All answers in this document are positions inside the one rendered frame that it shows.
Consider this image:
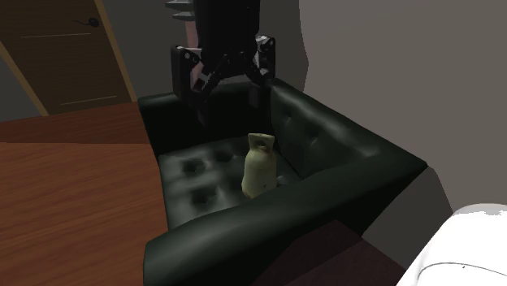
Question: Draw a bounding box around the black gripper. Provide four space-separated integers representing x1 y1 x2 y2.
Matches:
170 0 277 125

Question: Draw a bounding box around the cream ceramic vase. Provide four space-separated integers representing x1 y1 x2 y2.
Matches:
240 132 277 199

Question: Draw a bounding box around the black leather armchair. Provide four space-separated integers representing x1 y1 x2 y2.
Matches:
136 77 429 286

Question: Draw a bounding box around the brown wooden door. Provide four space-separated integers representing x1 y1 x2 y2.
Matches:
0 0 138 118

